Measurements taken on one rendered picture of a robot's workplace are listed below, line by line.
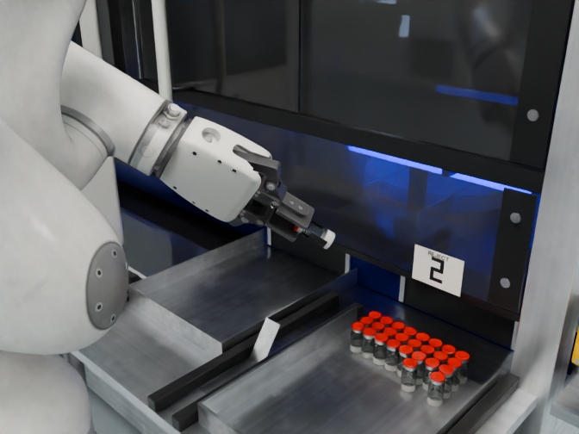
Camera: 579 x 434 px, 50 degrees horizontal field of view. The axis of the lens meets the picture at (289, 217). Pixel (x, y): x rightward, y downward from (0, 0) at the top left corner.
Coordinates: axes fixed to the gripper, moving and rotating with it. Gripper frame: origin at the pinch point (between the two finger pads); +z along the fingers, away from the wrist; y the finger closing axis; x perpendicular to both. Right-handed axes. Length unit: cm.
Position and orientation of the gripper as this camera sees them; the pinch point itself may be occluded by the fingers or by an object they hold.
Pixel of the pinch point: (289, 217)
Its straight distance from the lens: 71.6
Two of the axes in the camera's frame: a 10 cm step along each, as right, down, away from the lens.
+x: -2.9, 7.0, -6.6
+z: 8.5, 5.1, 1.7
